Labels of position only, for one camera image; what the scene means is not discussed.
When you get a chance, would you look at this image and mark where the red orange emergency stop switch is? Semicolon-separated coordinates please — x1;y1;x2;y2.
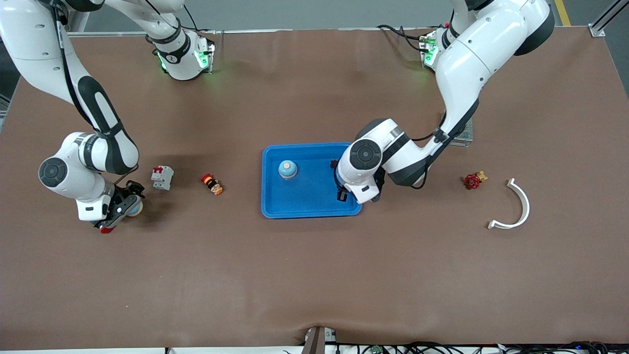
200;174;224;196

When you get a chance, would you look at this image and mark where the white curved plastic clamp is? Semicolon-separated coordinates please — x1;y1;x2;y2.
486;177;531;231

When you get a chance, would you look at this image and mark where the brass valve red handwheel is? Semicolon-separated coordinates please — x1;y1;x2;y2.
464;170;489;191

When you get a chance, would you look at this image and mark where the metal mesh power supply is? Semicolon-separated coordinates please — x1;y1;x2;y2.
451;117;474;148

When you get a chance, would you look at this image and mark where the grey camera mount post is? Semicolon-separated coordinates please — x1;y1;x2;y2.
301;325;339;354

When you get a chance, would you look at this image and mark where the black base cable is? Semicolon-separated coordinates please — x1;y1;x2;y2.
377;24;424;51

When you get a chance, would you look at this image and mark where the aluminium frame profile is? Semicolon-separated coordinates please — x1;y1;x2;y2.
588;0;629;38

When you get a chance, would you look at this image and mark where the white circuit breaker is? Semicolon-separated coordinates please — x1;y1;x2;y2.
150;165;174;191

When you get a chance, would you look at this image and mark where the blue plastic tray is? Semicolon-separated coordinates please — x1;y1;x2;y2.
261;142;363;219

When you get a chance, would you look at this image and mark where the black cable bundle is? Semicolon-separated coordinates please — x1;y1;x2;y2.
337;341;610;354

